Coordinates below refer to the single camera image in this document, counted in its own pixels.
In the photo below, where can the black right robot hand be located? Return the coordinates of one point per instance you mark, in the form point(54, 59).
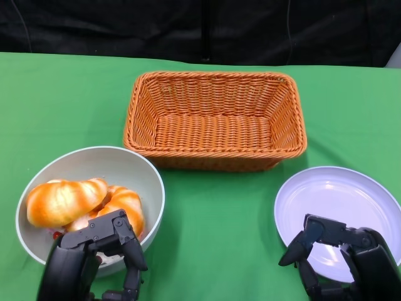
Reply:
point(376, 266)

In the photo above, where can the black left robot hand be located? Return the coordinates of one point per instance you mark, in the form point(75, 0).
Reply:
point(72, 251)

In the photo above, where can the glazed orange bread roll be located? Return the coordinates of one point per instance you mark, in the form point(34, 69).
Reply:
point(62, 200)
point(125, 200)

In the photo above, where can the pale grey-green bowl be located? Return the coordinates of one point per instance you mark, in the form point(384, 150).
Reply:
point(125, 169)

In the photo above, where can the lilac plate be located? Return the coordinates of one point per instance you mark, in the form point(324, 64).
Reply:
point(338, 194)

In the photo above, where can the orange wicker basket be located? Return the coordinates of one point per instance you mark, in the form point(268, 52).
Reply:
point(213, 131)

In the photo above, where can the green tablecloth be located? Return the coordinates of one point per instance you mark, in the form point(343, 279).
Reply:
point(62, 103)

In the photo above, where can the white object beside curtain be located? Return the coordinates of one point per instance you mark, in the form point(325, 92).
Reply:
point(394, 58)

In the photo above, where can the black backdrop curtain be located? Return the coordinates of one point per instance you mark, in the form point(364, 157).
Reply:
point(125, 28)

